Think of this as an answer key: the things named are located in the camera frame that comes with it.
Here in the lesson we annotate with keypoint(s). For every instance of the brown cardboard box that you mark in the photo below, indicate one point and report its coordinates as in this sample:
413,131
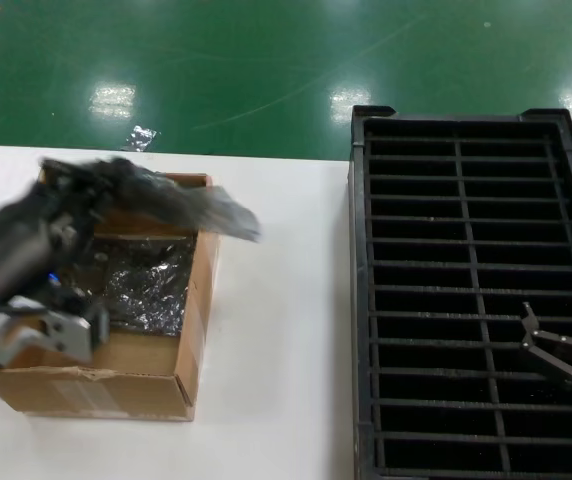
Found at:
116,390

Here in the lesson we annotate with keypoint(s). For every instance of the crumpled silver bag scrap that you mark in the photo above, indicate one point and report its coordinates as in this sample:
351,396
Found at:
140,139

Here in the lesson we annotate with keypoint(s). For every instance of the black slotted plastic container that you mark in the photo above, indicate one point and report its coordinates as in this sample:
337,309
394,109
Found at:
361,250

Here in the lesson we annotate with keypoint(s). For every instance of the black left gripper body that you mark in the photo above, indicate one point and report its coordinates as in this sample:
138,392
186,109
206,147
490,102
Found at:
21,245

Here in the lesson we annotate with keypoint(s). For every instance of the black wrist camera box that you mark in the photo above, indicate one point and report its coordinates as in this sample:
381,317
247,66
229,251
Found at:
98,325

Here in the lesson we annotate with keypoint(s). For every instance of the silver camera mount bracket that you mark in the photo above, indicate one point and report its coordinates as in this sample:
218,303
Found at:
71,335

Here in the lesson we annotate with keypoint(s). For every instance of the grey antistatic bag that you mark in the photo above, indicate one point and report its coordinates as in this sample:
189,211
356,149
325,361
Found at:
206,210

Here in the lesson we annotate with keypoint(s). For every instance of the bagged graphics cards pile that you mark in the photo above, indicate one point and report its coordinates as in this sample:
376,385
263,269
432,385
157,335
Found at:
151,285

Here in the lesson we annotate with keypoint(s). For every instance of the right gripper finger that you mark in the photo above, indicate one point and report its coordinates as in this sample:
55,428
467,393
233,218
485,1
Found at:
548,361

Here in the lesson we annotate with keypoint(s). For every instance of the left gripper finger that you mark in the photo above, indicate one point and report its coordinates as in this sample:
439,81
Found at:
83,210
68,177

